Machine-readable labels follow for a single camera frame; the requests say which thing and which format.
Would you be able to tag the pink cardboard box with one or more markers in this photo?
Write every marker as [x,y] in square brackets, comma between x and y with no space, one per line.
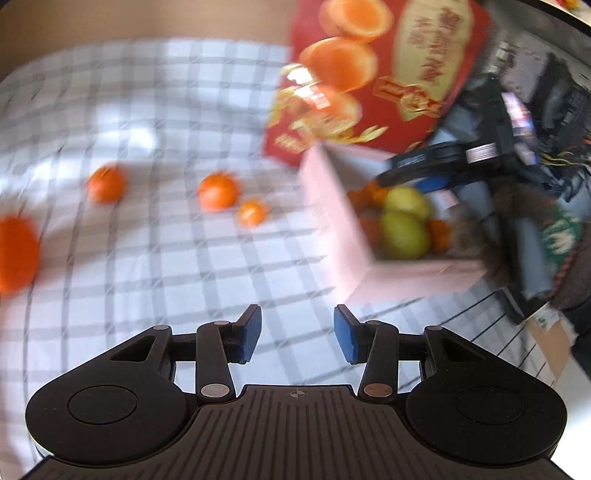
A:
[332,217]

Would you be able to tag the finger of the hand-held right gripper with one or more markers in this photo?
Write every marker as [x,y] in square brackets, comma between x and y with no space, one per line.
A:
[434,184]
[420,162]

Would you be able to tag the green patterned cloth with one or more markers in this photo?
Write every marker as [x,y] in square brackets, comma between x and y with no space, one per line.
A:
[559,230]

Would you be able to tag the large orange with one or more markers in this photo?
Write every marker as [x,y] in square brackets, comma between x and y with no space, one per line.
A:
[16,254]

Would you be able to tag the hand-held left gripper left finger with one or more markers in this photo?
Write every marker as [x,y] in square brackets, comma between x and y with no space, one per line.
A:
[249,334]

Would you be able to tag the large green pear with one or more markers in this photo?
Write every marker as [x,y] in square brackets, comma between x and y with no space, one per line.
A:
[404,235]

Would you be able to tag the orange mandarin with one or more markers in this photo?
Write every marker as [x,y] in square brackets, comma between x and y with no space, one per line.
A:
[369,230]
[219,190]
[253,212]
[438,235]
[107,183]
[369,194]

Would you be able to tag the white black-checked tablecloth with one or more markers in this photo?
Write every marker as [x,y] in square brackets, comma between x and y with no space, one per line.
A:
[138,277]

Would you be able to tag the brown cardboard box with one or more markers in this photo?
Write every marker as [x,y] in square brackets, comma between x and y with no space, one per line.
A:
[549,341]

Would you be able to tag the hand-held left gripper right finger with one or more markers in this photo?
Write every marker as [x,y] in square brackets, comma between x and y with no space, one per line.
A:
[346,334]

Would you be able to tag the small green pear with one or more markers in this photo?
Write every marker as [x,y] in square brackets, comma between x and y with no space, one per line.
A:
[407,202]

